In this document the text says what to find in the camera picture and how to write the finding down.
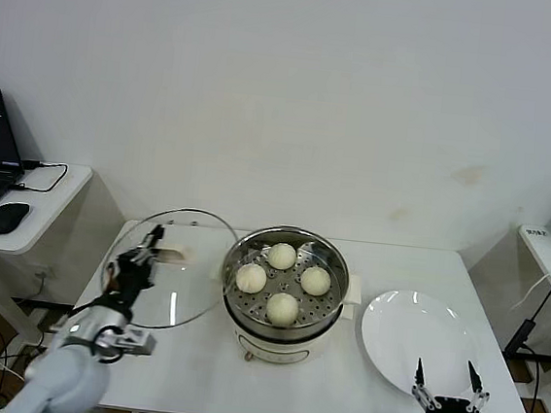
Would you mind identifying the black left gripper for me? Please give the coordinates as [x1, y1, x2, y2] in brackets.
[102, 220, 166, 306]

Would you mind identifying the round glass pot lid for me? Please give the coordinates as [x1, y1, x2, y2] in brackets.
[96, 200, 245, 336]

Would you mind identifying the white steamed baozi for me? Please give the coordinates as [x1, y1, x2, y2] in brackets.
[234, 261, 270, 296]
[263, 291, 301, 327]
[298, 264, 333, 297]
[266, 241, 298, 272]

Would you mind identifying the perforated stainless steamer basket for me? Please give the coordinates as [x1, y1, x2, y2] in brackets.
[218, 220, 355, 344]

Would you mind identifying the round white plate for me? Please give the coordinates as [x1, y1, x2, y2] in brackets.
[354, 287, 487, 406]

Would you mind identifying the white side table with laptop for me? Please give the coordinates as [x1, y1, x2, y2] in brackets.
[0, 156, 95, 359]

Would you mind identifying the black computer mouse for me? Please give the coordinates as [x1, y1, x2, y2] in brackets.
[0, 200, 32, 237]

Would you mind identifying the white side table with label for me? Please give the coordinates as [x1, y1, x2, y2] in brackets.
[501, 224, 551, 413]

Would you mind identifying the cream electric cooker pot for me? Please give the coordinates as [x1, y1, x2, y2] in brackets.
[199, 251, 366, 373]

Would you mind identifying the black cable with adapter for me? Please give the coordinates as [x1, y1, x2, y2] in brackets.
[506, 268, 551, 359]

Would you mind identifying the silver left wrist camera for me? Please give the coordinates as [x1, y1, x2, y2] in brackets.
[117, 327, 158, 358]

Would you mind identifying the black laptop cable with plugs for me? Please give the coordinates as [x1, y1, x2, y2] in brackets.
[11, 157, 71, 196]

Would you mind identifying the white power cable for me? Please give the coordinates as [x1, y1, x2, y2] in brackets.
[511, 262, 551, 316]

